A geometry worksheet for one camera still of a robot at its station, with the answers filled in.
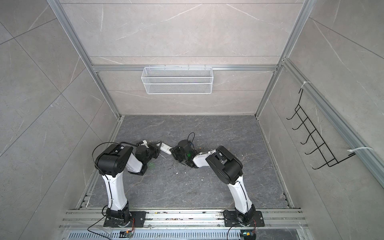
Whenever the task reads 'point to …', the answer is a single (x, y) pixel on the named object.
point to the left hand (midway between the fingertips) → (163, 138)
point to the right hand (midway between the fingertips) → (168, 150)
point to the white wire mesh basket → (178, 80)
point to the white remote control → (165, 148)
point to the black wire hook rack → (323, 148)
